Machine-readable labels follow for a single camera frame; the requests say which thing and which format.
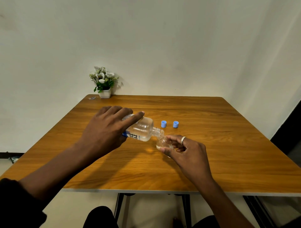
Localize black sleeve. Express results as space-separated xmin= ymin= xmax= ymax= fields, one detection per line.
xmin=0 ymin=178 xmax=47 ymax=228

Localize person's left hand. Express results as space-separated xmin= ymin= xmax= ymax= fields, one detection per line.
xmin=78 ymin=106 xmax=145 ymax=163

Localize person's right hand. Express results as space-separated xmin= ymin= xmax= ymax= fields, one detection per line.
xmin=159 ymin=135 xmax=213 ymax=187

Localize white flowers in white pot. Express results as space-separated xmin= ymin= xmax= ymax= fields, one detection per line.
xmin=89 ymin=66 xmax=119 ymax=99

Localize small clear glass bottle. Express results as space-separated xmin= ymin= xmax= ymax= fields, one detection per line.
xmin=156 ymin=135 xmax=174 ymax=151

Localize person's leg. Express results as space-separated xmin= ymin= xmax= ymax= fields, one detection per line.
xmin=83 ymin=206 xmax=118 ymax=228
xmin=192 ymin=215 xmax=220 ymax=228

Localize person's left leg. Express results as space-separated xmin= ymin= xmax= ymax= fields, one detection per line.
xmin=83 ymin=206 xmax=118 ymax=228

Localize person's left forearm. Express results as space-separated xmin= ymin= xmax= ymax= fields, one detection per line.
xmin=18 ymin=142 xmax=94 ymax=203

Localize black metal table leg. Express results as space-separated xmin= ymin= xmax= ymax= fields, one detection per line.
xmin=114 ymin=193 xmax=130 ymax=222
xmin=181 ymin=194 xmax=192 ymax=228
xmin=243 ymin=196 xmax=278 ymax=228

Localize person's right forearm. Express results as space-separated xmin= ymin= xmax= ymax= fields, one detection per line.
xmin=199 ymin=176 xmax=255 ymax=228

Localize clear plastic bottle with label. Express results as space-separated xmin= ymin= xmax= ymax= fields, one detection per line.
xmin=122 ymin=114 xmax=165 ymax=142

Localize person's right leg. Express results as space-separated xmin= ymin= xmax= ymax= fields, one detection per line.
xmin=192 ymin=215 xmax=220 ymax=228

